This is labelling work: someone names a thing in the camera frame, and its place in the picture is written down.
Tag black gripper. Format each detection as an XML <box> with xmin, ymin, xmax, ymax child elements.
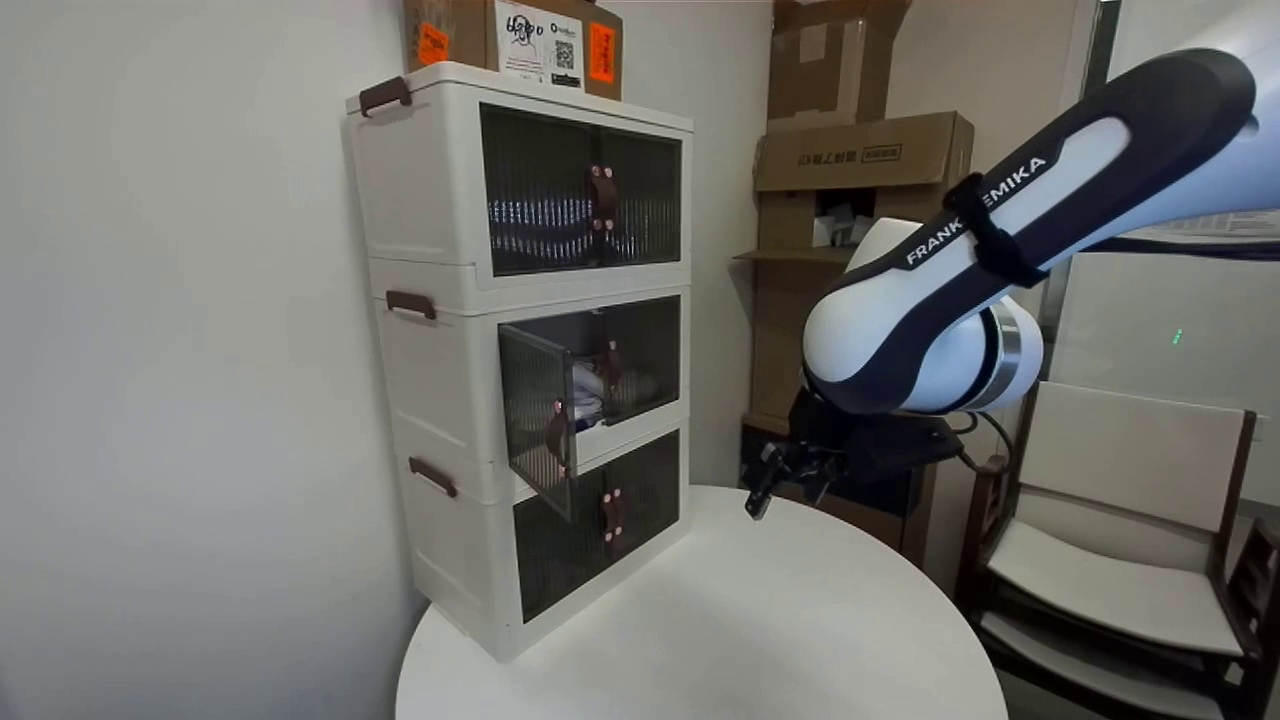
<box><xmin>738</xmin><ymin>387</ymin><xmax>870</xmax><ymax>524</ymax></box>

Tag white three-tier storage cabinet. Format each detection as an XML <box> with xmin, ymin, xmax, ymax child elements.
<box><xmin>340</xmin><ymin>61</ymin><xmax>695</xmax><ymax>667</ymax></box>

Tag folded white purple clothes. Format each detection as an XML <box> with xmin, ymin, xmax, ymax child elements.
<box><xmin>566</xmin><ymin>357</ymin><xmax>617</xmax><ymax>430</ymax></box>

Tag wide printed cardboard box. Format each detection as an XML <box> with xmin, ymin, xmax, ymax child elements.
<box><xmin>746</xmin><ymin>106</ymin><xmax>980</xmax><ymax>198</ymax></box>

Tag wooden chair with white cushions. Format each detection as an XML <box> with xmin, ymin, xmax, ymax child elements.
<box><xmin>946</xmin><ymin>374</ymin><xmax>1280</xmax><ymax>720</ymax></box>

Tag striped folded cloth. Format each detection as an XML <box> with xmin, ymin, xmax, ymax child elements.
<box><xmin>482</xmin><ymin>190</ymin><xmax>597</xmax><ymax>262</ymax></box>

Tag cardboard box with orange labels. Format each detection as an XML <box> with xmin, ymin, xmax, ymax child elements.
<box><xmin>400</xmin><ymin>0</ymin><xmax>628</xmax><ymax>103</ymax></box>

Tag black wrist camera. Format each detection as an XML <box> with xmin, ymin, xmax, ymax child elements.
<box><xmin>861</xmin><ymin>418</ymin><xmax>961</xmax><ymax>515</ymax></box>

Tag black strap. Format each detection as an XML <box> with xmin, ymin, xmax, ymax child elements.
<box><xmin>940</xmin><ymin>168</ymin><xmax>1053</xmax><ymax>292</ymax></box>

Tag brown cabinet side handle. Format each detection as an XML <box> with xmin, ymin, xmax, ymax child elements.
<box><xmin>354</xmin><ymin>73</ymin><xmax>415</xmax><ymax>118</ymax></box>
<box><xmin>384</xmin><ymin>286</ymin><xmax>445</xmax><ymax>328</ymax></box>
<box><xmin>404</xmin><ymin>453</ymin><xmax>464</xmax><ymax>504</ymax></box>

